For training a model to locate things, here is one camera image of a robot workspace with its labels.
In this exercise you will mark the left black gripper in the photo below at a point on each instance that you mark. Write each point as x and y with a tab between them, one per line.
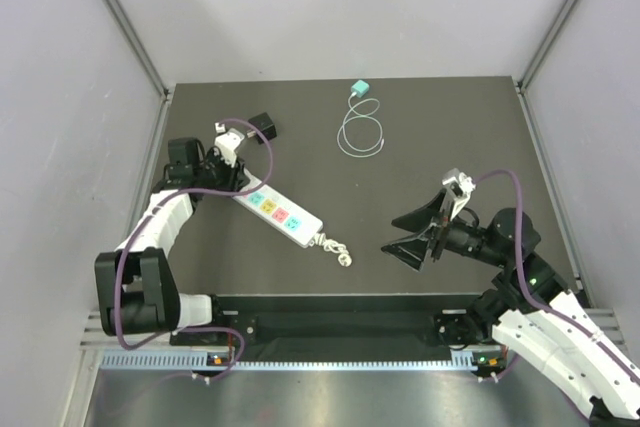
235	177

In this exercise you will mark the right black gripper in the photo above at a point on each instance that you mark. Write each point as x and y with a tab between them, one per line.
412	250

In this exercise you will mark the black cube adapter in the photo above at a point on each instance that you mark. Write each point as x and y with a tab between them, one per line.
261	127

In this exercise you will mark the white power strip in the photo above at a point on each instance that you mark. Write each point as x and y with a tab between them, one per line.
281	213

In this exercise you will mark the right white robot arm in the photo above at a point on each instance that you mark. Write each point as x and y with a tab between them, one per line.
530	309

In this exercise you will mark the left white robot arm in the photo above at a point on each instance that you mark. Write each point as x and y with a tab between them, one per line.
136	290

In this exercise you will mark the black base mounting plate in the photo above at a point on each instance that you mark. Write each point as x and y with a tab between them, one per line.
351	328

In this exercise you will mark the teal charger block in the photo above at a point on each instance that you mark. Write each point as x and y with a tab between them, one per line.
359	89

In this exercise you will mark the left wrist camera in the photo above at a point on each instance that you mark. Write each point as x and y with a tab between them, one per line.
227	143

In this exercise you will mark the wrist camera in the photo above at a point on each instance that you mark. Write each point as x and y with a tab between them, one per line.
227	143
457	182

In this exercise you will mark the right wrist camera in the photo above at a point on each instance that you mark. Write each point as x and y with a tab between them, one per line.
457	182

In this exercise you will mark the left aluminium frame post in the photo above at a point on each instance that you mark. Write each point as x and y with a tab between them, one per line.
133	40

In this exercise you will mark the aluminium frame post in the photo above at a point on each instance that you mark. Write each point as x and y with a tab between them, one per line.
133	40
544	48

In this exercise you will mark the right aluminium frame post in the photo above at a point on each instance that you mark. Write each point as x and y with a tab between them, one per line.
544	48

